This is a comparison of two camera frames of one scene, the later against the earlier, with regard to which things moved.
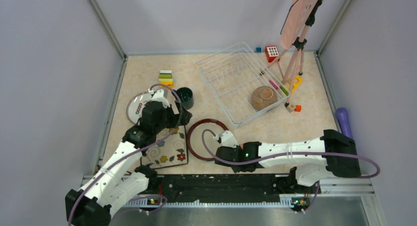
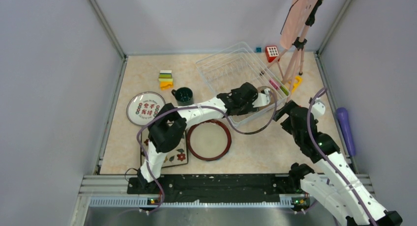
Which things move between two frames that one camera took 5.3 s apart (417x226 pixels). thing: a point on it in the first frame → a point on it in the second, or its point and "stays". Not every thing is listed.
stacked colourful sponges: (165, 77) stays
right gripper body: (237, 169) → (286, 124)
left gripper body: (171, 120) → (247, 107)
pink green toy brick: (279, 87) stays
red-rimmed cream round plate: (194, 141) stays
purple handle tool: (344, 122) stays
